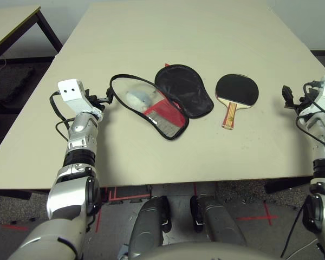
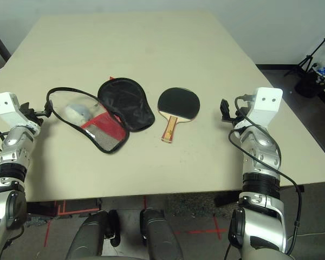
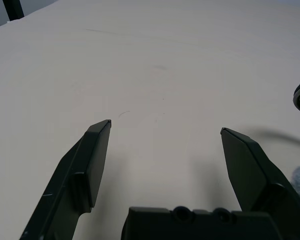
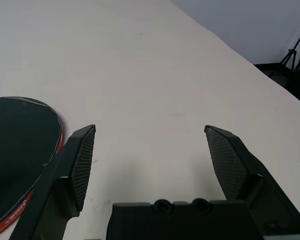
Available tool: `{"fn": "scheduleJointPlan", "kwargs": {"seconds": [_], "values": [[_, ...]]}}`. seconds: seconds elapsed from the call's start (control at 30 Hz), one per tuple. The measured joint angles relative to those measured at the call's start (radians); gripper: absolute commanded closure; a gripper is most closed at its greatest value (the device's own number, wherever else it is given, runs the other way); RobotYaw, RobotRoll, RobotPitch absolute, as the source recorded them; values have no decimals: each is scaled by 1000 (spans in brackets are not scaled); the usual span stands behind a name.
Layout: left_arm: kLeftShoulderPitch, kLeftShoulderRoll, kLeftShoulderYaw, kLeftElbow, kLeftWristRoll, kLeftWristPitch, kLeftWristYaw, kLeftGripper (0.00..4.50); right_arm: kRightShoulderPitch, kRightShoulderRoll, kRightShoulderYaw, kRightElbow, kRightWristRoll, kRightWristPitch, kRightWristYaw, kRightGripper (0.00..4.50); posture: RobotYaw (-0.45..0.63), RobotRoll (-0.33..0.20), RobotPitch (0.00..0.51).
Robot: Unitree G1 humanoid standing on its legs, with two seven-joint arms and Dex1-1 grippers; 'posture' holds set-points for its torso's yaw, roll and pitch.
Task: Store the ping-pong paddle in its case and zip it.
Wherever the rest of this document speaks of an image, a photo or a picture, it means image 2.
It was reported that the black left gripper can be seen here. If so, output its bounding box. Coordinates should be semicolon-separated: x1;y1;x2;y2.
19;100;54;126

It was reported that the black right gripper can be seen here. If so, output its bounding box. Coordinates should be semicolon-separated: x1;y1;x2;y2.
220;99;252;128

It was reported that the white grey fluffy ball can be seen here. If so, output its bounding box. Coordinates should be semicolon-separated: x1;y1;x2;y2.
64;103;94;125

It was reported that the black rubber ping-pong paddle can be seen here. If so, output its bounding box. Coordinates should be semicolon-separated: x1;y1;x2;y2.
157;87;201;144

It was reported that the black red paddle case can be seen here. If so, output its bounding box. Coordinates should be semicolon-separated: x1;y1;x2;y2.
45;76;155;155

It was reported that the black bin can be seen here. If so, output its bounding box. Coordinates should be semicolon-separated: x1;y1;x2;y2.
294;67;325;99

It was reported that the black tripod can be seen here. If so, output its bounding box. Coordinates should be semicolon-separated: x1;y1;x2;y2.
284;32;325;79

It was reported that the pile of plastic bottles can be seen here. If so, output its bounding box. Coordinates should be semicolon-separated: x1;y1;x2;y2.
312;62;325;82

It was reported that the grey left robot leg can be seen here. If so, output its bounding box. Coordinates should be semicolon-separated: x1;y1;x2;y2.
66;209;120;260

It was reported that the grey robot leg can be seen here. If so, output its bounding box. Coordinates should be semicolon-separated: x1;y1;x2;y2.
66;209;120;260
139;207;184;260

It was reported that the grey right robot leg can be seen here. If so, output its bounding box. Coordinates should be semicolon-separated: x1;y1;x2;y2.
139;207;184;260

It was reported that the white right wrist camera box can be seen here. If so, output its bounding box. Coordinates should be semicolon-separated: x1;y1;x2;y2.
248;87;283;128

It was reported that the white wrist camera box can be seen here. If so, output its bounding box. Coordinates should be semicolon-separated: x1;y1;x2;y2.
248;87;283;128
0;92;27;126

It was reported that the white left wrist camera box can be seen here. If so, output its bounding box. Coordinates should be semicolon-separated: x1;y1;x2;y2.
0;92;27;126

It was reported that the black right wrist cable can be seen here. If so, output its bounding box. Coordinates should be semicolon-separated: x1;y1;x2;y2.
229;94;303;257

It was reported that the white floor cable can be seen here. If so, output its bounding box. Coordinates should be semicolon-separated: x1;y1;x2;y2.
297;230;325;238

